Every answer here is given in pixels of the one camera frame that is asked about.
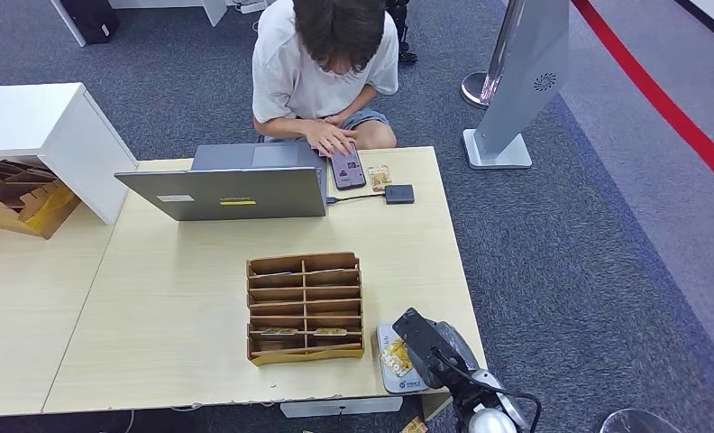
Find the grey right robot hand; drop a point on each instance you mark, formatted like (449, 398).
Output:
(461, 346)

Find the person's right hand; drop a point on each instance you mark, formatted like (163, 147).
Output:
(330, 140)

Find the person's left hand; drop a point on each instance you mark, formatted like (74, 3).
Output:
(335, 119)

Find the black smartphone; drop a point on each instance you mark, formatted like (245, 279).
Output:
(350, 173)

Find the yellow hotel card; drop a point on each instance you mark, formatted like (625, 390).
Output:
(396, 358)

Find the person's left forearm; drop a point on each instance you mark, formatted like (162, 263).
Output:
(362, 101)

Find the person's right forearm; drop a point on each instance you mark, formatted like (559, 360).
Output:
(279, 128)

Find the person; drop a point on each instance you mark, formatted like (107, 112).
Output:
(309, 78)

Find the small yellow card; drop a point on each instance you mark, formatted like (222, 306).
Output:
(380, 178)

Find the white card reader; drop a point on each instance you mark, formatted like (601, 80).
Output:
(393, 386)

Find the yellow card scrap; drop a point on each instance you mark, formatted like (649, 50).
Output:
(415, 425)

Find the wooden card organizer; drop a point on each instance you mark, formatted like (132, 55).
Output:
(285, 299)

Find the black square usb device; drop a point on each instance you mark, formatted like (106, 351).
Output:
(399, 194)

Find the black stand feet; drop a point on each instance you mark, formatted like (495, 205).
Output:
(406, 36)

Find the grey laptop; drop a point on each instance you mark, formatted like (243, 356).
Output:
(225, 194)

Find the long white box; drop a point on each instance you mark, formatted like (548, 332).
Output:
(339, 406)

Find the white power strip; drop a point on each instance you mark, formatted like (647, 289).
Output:
(252, 6)

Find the clear round dome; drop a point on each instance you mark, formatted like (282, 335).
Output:
(638, 423)

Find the silver kiosk stand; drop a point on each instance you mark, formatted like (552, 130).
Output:
(524, 71)

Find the black box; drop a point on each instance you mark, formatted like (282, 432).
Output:
(91, 18)

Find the white desk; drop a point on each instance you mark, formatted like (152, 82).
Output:
(70, 24)

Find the white cabinet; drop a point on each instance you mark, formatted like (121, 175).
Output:
(40, 119)

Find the red floor stripe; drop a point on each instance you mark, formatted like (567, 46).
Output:
(664, 104)

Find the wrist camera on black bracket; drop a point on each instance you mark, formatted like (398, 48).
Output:
(422, 343)

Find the chrome stanchion post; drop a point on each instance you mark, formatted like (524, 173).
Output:
(475, 89)

